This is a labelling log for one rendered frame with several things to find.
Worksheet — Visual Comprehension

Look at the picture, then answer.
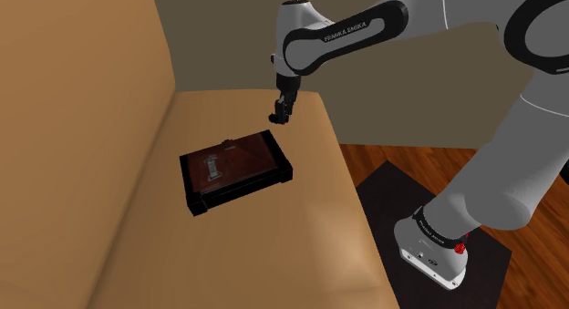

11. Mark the black robot stand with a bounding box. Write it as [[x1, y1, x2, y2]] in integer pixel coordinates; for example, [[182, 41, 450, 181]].
[[355, 160, 513, 309]]

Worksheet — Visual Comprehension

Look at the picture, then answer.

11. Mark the dark red black-edged book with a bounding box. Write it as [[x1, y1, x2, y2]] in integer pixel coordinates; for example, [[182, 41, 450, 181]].
[[179, 129, 294, 217]]

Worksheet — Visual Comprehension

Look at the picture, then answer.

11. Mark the tan sofa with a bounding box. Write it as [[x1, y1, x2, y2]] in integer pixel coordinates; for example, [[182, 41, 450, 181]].
[[0, 0, 400, 309]]

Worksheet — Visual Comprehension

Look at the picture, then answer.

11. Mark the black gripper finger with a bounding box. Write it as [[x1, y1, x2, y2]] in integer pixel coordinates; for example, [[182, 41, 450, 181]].
[[268, 93, 298, 125]]

